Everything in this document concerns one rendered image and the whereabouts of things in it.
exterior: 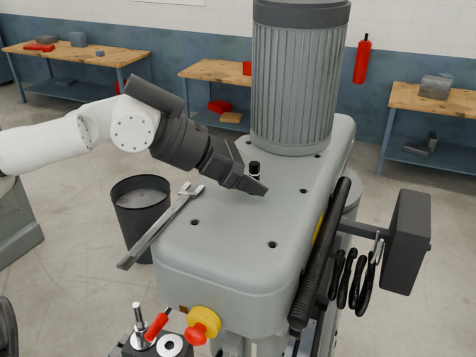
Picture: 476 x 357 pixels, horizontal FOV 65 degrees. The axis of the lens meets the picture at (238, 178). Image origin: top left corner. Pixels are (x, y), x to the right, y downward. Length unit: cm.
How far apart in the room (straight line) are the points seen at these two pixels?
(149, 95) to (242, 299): 35
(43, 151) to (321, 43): 54
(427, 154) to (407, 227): 369
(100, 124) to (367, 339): 252
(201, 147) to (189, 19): 501
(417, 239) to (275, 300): 48
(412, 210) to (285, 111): 44
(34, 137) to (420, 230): 83
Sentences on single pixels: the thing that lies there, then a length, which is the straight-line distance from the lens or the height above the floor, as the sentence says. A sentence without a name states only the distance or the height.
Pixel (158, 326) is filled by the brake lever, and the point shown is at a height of 171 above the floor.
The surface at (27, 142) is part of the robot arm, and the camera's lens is 65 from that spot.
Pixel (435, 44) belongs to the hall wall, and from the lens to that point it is 489.
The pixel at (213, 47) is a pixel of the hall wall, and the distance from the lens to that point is 550.
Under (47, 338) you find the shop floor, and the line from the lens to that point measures 308.
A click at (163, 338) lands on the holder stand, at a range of 145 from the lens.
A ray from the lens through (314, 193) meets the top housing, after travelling 75.
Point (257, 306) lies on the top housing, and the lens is 62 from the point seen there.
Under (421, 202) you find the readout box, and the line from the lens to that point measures 110.
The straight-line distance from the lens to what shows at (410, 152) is 470.
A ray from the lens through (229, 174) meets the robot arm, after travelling 64.
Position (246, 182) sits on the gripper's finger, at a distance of 65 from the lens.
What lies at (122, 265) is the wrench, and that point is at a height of 190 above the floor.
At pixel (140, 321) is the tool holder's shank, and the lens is 138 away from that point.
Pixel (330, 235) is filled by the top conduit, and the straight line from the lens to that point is 79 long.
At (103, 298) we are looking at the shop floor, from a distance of 316.
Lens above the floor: 231
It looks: 33 degrees down
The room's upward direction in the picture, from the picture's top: straight up
